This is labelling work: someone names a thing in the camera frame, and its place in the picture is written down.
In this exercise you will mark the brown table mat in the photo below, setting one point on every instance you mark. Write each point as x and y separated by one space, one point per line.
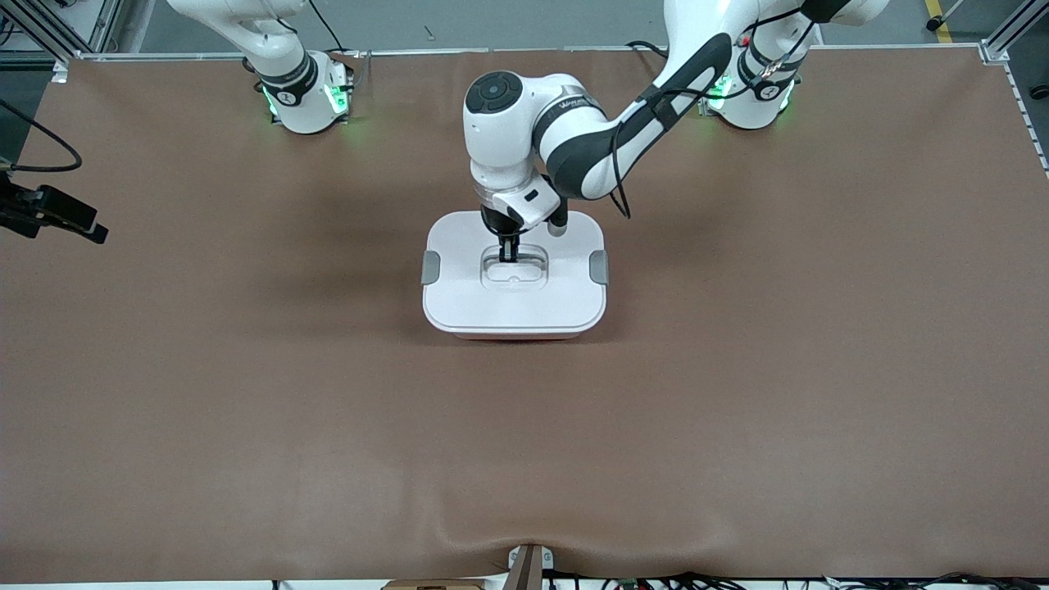
246 410

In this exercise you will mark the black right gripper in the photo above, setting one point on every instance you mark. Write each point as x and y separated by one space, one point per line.
39 206

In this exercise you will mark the pink plastic storage box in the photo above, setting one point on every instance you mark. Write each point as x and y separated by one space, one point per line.
516 336

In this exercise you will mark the metal clamp bracket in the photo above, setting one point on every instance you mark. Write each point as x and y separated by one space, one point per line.
529 569

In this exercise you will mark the black caster with rod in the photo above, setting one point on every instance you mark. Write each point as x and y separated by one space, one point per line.
933 24

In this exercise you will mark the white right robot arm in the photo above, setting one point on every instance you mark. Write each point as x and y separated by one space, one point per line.
287 74

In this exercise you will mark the black round knob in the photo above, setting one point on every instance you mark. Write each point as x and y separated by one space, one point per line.
1039 92

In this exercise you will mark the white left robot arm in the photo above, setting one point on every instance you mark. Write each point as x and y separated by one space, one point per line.
574 139

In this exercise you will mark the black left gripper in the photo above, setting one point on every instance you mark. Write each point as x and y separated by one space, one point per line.
494 220

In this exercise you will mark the white box lid grey latches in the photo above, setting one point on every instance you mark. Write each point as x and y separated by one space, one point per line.
516 307

